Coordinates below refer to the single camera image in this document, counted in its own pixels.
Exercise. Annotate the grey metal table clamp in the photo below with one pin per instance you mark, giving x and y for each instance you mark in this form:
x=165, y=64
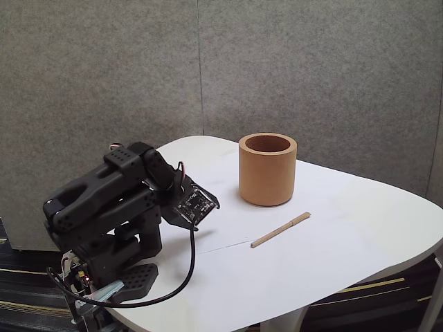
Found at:
x=104, y=292

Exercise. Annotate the bare camera circuit board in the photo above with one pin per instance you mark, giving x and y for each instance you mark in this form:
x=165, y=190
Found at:
x=195, y=204

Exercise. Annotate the tan wooden pen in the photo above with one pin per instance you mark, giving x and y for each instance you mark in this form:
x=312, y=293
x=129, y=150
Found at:
x=280, y=230

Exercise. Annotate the white table leg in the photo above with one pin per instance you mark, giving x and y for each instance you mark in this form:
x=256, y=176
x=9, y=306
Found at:
x=282, y=321
x=429, y=301

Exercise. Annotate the brown cylindrical pen holder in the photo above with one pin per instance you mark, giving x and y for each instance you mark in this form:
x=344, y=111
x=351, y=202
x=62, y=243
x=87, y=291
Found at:
x=266, y=176

